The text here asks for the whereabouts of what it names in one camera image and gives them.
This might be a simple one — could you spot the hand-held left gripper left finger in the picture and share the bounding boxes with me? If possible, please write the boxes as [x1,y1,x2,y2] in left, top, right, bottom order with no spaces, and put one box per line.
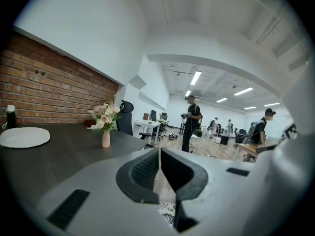
[36,147,178,236]

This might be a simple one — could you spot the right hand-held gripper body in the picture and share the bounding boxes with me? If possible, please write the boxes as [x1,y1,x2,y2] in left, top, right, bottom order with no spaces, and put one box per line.
[255,65,315,236]

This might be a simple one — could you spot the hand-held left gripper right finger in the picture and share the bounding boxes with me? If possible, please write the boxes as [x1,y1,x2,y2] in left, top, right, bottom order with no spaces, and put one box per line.
[160,147,259,236]

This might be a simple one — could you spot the round floral black-white placemat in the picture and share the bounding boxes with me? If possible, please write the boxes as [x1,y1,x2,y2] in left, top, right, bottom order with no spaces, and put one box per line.
[157,201,177,229]

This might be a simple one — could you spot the black headrest office chair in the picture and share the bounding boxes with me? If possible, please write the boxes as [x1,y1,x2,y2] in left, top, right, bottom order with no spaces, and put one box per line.
[115,99,154,140]

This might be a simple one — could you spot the black mesh office chair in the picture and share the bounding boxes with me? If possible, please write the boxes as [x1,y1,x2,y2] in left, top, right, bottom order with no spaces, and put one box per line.
[150,110,165,142]

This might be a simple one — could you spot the wooden top desk white legs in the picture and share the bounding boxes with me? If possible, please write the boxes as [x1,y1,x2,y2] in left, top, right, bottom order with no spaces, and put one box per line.
[233,138,284,162]

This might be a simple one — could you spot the dark grey wooden table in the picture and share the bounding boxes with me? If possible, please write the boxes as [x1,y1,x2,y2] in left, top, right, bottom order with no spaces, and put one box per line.
[0,122,155,206]

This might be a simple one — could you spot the pink vase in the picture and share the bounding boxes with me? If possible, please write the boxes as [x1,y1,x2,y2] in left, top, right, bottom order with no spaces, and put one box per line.
[101,130,111,148]

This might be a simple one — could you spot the pink white flower bouquet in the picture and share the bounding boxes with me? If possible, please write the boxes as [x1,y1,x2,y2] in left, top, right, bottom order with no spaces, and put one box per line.
[88,101,122,132]

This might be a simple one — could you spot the white oval plate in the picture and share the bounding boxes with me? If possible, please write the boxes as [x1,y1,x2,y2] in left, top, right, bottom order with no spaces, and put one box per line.
[0,127,51,149]

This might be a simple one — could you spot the black bottle white cap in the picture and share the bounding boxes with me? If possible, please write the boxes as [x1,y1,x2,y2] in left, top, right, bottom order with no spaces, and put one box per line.
[5,104,17,130]

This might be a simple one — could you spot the group of ceiling strip lights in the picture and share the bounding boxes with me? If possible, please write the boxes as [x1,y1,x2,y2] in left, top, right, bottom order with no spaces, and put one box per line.
[184,70,281,111]

